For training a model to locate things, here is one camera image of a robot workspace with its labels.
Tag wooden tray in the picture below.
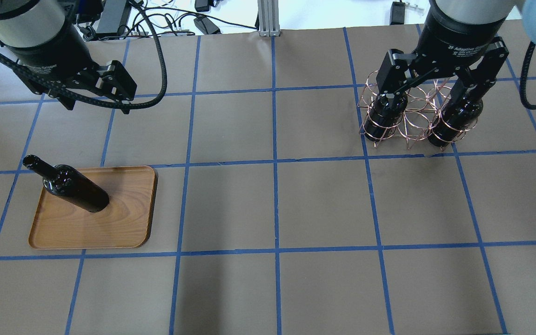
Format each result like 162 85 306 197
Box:
28 166 157 250

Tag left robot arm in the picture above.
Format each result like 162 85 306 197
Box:
0 0 137 110

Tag copper wire bottle basket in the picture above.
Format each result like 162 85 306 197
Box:
357 70 478 151

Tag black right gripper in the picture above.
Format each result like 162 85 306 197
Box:
377 9 509 106

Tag black power adapter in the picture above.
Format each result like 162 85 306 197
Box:
389 0 406 26

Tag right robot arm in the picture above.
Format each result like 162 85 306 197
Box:
376 0 536 110

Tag aluminium frame post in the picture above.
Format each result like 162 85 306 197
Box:
257 0 281 37

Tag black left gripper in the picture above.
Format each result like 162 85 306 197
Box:
0 23 137 115

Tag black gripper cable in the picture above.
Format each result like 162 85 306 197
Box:
0 0 168 110

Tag dark wine bottle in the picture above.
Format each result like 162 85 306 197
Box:
22 154 110 213
427 97 483 150
363 93 408 142

